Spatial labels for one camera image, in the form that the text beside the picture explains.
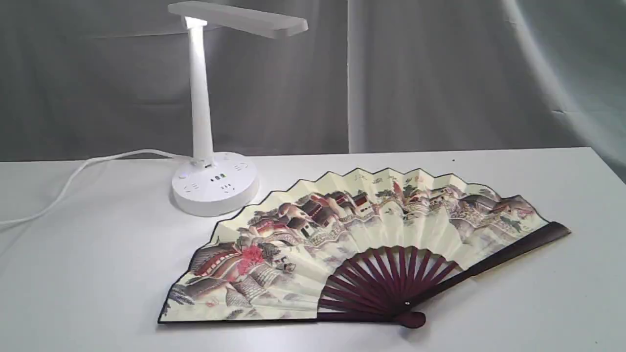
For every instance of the painted paper folding fan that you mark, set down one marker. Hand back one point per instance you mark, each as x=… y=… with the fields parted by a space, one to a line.
x=359 y=247

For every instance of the white desk lamp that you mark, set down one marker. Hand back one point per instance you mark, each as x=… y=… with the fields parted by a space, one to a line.
x=215 y=183

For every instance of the grey backdrop curtain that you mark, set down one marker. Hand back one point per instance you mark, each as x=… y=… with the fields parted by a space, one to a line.
x=85 y=78

